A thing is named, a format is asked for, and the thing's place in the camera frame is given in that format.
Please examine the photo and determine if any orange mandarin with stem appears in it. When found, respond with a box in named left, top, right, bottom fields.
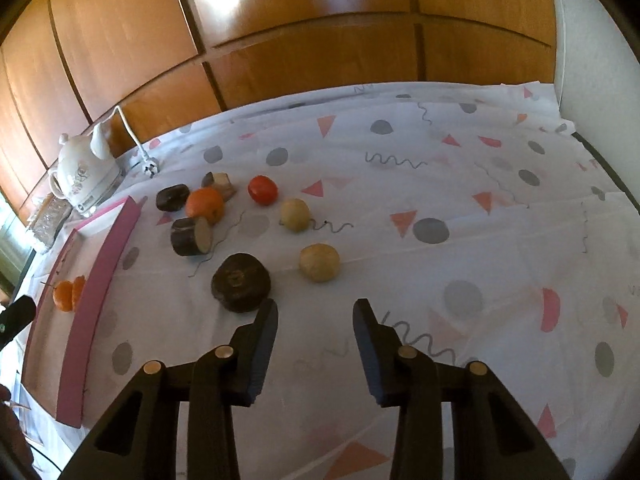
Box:
left=42, top=281, right=73, bottom=312

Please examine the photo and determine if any orange carrot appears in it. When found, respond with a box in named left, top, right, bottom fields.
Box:
left=72, top=275, right=86, bottom=311

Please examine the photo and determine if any red tomato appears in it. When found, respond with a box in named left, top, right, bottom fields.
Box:
left=247, top=176, right=279, bottom=207

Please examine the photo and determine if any pink white shallow box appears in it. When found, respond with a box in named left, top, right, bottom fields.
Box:
left=22, top=196, right=141, bottom=428

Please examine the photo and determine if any glass tissue box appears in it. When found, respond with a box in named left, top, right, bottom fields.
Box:
left=26, top=193, right=73, bottom=254

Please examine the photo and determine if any white ceramic electric kettle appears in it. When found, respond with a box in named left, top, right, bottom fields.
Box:
left=48, top=122, right=120, bottom=217

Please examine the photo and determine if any large dark round fruit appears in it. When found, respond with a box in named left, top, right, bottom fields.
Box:
left=210, top=252, right=271, bottom=313

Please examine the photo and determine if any dark cut cylinder vegetable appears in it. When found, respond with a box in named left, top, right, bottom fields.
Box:
left=170, top=217, right=213, bottom=257

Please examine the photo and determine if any dark oval fruit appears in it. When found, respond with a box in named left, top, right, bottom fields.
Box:
left=155, top=184, right=191, bottom=212

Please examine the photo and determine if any orange tangerine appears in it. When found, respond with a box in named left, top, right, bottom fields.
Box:
left=184, top=188, right=226, bottom=226

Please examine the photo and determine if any white patterned tablecloth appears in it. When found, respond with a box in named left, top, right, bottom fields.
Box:
left=84, top=84, right=639, bottom=479

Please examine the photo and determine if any beige round fruit near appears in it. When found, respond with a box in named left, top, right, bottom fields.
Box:
left=298, top=244, right=341, bottom=283

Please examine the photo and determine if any beige round fruit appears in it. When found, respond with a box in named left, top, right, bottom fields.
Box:
left=280, top=198, right=311, bottom=233
left=298, top=244, right=341, bottom=283

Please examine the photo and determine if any brown cut wedge piece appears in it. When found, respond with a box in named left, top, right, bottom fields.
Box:
left=201, top=171, right=236, bottom=202

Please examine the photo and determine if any beige round fruit far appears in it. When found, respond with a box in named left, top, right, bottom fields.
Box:
left=280, top=198, right=311, bottom=233

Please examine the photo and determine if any wooden panel cabinet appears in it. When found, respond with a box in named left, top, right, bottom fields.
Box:
left=1, top=0, right=558, bottom=219

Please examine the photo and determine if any white power cord with plug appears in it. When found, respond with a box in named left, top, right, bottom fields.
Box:
left=94, top=104, right=162, bottom=179

